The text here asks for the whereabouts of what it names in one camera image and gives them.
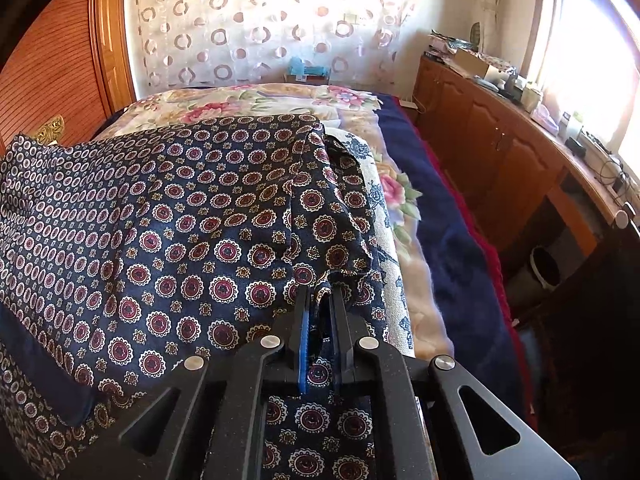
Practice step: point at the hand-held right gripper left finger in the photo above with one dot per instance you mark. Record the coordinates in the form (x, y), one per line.
(302, 360)

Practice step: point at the teal box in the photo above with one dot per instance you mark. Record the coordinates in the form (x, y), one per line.
(305, 70)

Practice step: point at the wooden slatted wardrobe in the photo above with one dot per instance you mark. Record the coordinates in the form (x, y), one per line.
(60, 60)

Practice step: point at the pink floral quilt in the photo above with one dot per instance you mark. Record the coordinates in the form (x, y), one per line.
(225, 105)

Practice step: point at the waste bin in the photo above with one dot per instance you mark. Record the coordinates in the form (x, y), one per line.
(537, 275)

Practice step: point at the wooden framed window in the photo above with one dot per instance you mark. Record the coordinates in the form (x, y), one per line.
(585, 50)

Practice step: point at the wooden sideboard cabinet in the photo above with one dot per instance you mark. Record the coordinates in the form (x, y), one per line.
(490, 140)

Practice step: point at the navy medallion patterned top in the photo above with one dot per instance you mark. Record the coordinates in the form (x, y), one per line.
(175, 240)

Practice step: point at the cardboard box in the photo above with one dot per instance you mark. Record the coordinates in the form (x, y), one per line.
(472, 64)

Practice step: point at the navy blue blanket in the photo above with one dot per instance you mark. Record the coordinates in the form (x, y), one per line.
(450, 250)

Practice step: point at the sheer circle patterned curtain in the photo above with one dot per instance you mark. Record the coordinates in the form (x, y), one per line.
(250, 25)

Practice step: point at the gold patterned folded garment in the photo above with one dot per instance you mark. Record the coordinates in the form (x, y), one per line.
(50, 130)

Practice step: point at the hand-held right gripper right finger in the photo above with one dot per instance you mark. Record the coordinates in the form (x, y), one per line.
(341, 345)

